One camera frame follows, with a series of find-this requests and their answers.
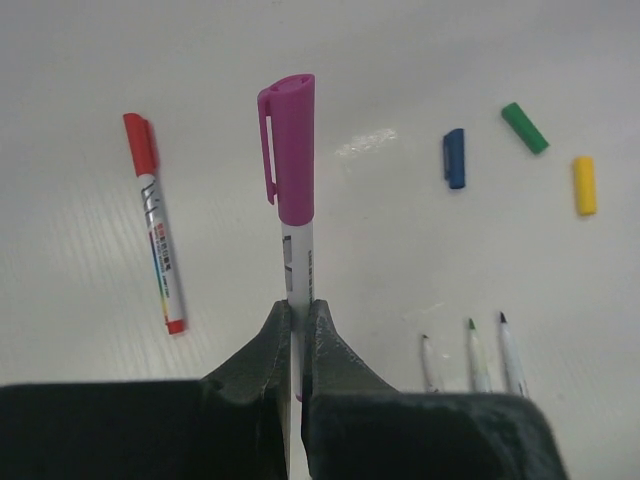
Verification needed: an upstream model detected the red pen cap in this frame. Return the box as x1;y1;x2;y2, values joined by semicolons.
123;113;157;177

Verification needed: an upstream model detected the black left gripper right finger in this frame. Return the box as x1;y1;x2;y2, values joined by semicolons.
301;300;568;479

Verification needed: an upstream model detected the magenta pen cap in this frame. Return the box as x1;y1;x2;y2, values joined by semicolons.
257;73;315;226

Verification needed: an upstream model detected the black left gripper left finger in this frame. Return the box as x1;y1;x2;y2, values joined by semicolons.
1;301;291;479

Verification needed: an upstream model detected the blue whiteboard marker pen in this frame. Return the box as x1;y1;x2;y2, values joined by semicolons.
499;312;529;398

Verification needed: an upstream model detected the green whiteboard marker pen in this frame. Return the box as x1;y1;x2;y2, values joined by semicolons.
467;318;492;393

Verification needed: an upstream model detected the yellow whiteboard marker pen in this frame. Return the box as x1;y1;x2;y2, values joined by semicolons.
421;334;444;393

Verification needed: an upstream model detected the yellow pen cap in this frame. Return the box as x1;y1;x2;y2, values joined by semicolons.
573;156;597;216

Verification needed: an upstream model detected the magenta whiteboard marker pen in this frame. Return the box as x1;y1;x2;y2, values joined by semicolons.
282;222;314;400

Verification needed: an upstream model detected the blue pen cap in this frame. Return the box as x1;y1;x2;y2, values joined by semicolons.
442;128;466;190

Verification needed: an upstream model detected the red whiteboard marker pen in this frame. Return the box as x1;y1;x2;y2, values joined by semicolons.
138;174;187;335

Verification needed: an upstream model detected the green pen cap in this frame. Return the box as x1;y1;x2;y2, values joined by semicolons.
501;102;549;155

